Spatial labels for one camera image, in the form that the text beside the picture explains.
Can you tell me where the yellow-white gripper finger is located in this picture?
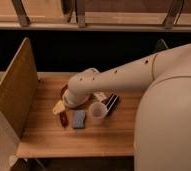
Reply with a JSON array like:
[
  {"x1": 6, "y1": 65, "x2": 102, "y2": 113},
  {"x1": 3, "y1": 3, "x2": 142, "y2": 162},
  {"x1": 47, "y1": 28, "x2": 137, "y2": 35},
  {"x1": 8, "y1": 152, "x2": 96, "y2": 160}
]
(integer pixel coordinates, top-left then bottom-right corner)
[{"x1": 52, "y1": 100, "x2": 65, "y2": 115}]

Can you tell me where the translucent white ceramic cup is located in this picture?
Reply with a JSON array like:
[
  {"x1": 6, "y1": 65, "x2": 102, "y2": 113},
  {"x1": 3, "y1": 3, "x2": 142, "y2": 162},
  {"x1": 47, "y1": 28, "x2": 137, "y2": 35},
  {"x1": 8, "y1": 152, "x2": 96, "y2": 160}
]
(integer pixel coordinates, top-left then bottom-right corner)
[{"x1": 88, "y1": 102, "x2": 107, "y2": 125}]

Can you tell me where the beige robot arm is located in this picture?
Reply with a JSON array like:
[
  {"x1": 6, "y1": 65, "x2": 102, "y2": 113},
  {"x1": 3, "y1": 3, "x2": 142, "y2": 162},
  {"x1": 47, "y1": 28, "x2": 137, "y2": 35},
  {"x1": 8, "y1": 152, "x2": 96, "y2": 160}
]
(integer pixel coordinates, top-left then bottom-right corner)
[{"x1": 62, "y1": 43, "x2": 191, "y2": 171}]

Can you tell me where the red ceramic bowl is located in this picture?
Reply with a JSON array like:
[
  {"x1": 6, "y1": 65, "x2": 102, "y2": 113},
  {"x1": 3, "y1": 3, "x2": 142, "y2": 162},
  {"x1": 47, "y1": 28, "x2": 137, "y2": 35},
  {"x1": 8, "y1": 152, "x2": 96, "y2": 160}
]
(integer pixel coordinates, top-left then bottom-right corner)
[{"x1": 61, "y1": 85, "x2": 90, "y2": 108}]

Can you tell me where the dark red chili pepper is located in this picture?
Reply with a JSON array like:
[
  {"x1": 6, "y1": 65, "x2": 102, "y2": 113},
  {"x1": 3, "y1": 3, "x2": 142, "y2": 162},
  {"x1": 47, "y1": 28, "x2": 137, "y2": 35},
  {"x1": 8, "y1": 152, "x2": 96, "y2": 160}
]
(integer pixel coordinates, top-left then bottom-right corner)
[{"x1": 60, "y1": 112, "x2": 68, "y2": 128}]

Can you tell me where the blue sponge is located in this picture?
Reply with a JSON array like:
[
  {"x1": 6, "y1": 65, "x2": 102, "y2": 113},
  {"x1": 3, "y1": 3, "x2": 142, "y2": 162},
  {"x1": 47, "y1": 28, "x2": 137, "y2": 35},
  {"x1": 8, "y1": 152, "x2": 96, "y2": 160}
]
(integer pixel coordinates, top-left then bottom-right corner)
[{"x1": 73, "y1": 110, "x2": 86, "y2": 129}]

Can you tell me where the white snack packet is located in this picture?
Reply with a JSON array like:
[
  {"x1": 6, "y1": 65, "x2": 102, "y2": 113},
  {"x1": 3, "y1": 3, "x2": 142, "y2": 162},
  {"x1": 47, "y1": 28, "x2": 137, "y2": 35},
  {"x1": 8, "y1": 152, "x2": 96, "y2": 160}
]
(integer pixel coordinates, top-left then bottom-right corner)
[{"x1": 94, "y1": 92, "x2": 107, "y2": 102}]

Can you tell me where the left wooden divider panel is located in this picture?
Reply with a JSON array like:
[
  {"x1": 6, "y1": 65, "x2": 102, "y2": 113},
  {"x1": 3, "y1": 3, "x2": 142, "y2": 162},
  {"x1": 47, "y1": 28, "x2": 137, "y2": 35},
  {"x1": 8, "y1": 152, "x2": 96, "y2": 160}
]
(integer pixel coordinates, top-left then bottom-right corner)
[{"x1": 0, "y1": 38, "x2": 38, "y2": 141}]

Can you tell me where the black striped packet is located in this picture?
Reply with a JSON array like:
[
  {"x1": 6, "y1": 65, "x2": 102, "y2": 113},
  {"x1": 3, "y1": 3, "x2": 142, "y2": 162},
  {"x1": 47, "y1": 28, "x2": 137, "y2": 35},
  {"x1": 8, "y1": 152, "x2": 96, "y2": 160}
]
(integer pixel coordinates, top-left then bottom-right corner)
[{"x1": 105, "y1": 94, "x2": 119, "y2": 115}]

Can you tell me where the wooden upper shelf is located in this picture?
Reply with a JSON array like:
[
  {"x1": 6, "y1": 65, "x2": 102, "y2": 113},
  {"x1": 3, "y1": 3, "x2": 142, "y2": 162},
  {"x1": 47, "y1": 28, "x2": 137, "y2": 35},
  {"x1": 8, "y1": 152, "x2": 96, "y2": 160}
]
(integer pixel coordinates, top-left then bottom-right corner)
[{"x1": 0, "y1": 0, "x2": 191, "y2": 32}]

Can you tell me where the right dark divider panel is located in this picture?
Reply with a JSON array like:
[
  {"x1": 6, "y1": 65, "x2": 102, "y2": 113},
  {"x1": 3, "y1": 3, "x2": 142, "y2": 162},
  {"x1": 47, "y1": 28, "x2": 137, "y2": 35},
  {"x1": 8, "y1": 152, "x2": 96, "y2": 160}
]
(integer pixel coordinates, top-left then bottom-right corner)
[{"x1": 154, "y1": 39, "x2": 168, "y2": 52}]

